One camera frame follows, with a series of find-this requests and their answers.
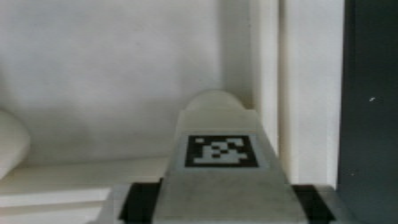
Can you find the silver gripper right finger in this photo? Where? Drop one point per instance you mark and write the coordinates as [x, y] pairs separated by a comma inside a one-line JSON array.
[[321, 205]]

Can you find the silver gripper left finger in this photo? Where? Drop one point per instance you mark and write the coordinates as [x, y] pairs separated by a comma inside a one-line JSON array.
[[128, 205]]

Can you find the white leg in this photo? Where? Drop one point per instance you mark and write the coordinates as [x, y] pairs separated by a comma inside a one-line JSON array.
[[224, 186]]

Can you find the white square tabletop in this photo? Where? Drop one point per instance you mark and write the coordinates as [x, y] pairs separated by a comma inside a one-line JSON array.
[[107, 61]]

